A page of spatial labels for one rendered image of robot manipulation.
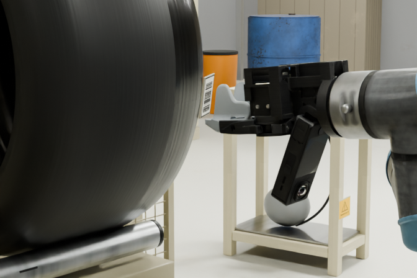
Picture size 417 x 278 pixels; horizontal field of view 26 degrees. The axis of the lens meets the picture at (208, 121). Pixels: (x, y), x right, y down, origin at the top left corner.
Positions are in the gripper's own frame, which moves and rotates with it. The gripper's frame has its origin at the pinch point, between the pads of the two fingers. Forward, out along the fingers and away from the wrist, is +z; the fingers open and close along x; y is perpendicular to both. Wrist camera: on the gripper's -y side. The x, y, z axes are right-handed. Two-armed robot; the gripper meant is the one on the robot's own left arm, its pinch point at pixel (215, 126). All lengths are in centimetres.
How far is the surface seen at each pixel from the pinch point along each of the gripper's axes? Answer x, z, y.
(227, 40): -793, 708, 30
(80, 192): 11.5, 14.0, -7.1
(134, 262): -5.8, 24.7, -21.2
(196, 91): -5.9, 8.5, 4.3
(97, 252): 2.8, 22.6, -17.6
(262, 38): -514, 417, 22
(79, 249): 5.8, 22.9, -16.5
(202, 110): -8.3, 10.0, 1.4
